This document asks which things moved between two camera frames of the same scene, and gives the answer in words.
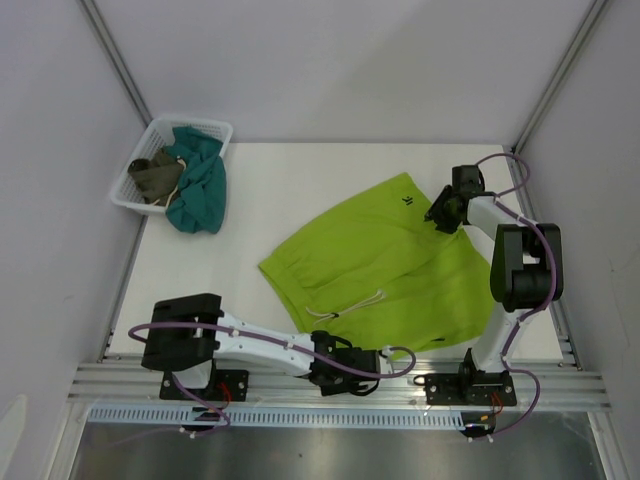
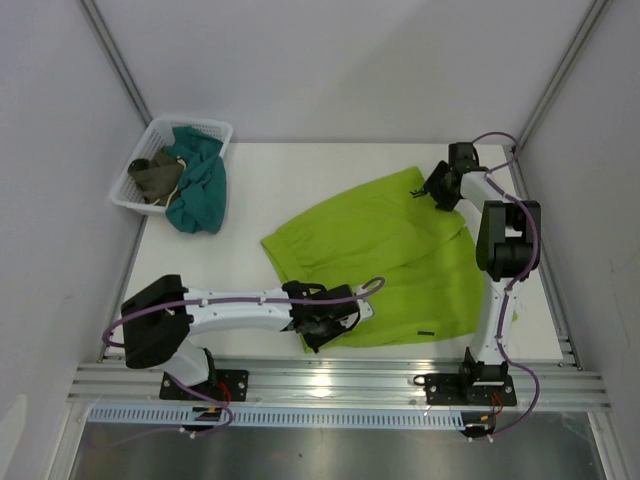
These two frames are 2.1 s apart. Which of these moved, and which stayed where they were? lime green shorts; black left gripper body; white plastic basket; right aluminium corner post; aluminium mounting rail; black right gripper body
Moved: black right gripper body; black left gripper body
Stayed: white plastic basket; aluminium mounting rail; right aluminium corner post; lime green shorts
